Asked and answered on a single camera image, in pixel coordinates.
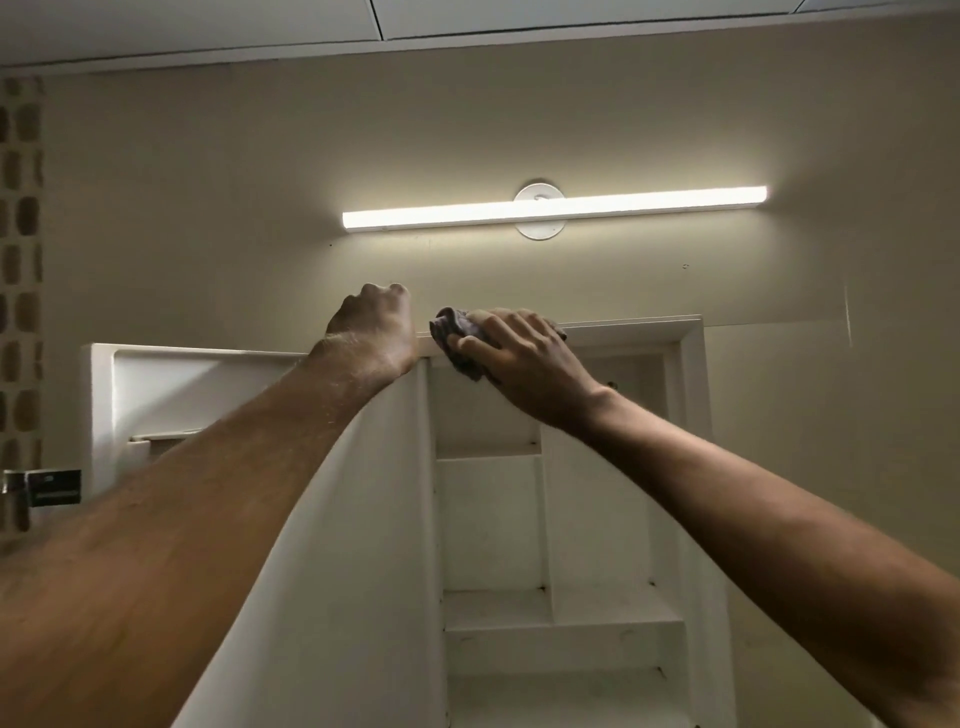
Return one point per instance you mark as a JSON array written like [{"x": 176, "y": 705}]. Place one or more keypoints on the person's right thumb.
[{"x": 472, "y": 348}]

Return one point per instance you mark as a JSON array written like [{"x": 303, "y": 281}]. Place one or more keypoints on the white cabinet door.
[{"x": 352, "y": 562}]

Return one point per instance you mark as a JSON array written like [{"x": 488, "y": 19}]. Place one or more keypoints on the person's left fingers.
[{"x": 388, "y": 298}]

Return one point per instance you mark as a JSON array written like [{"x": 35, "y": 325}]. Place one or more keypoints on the white wall cabinet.
[{"x": 600, "y": 525}]

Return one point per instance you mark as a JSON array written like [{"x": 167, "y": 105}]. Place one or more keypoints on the person's right forearm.
[{"x": 750, "y": 525}]

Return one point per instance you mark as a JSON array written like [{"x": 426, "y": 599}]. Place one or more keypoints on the person's left hand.
[{"x": 371, "y": 330}]

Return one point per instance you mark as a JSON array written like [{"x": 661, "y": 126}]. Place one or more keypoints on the black wall bracket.
[{"x": 52, "y": 487}]

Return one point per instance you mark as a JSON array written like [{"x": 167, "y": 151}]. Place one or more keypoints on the person's left forearm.
[{"x": 187, "y": 525}]

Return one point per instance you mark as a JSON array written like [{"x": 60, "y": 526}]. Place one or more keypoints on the round white light mount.
[{"x": 538, "y": 230}]

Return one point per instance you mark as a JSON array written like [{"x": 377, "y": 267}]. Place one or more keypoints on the person's right hand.
[{"x": 529, "y": 371}]

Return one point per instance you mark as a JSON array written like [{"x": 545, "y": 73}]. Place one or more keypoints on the dark grey cleaning cloth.
[{"x": 454, "y": 326}]

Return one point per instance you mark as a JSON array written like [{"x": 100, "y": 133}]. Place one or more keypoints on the white tube light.
[{"x": 637, "y": 203}]

